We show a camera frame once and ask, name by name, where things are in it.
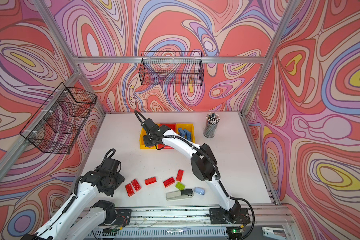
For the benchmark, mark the white label device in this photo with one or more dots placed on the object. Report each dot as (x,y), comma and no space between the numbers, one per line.
(274,233)

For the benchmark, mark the green lego brick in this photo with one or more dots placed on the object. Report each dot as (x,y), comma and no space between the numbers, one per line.
(180,186)

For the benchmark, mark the right yellow plastic bin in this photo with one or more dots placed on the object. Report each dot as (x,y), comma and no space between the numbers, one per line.
(187,126)

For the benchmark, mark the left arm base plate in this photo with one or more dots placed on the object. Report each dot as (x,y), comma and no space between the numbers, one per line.
(122,219)

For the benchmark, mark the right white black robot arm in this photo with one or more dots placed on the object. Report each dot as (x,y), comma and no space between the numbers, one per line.
(203,163)

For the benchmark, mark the left black wire basket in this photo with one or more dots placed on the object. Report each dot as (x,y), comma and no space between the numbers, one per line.
(61,121)

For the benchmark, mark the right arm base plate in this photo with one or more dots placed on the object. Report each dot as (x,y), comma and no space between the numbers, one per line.
(219,216)

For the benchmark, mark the back black wire basket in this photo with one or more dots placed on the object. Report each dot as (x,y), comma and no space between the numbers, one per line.
(172,68)

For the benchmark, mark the grey black stapler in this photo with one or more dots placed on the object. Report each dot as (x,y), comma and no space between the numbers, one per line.
(178,195)

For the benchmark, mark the black wire basket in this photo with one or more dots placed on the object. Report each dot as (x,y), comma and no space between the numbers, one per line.
(61,121)
(172,68)

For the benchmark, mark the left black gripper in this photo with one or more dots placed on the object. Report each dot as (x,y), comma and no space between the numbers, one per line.
(120,177)

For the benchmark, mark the yellow plastic bin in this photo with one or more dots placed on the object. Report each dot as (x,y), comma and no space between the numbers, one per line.
(187,126)
(141,141)

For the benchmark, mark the red lego brick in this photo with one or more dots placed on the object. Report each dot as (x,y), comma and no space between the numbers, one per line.
(129,189)
(169,182)
(136,185)
(179,176)
(150,181)

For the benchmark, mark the mesh cup of pencils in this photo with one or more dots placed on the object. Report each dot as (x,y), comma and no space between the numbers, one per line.
(212,120)

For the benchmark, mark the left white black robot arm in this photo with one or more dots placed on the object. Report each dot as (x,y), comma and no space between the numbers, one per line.
(63,225)

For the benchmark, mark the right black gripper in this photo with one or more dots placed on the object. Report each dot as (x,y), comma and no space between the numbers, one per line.
(147,142)

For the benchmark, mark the light blue computer mouse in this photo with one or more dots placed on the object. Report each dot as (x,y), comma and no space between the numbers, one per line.
(199,191)

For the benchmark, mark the left yellow plastic bin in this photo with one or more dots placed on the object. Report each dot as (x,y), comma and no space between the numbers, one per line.
(141,141)

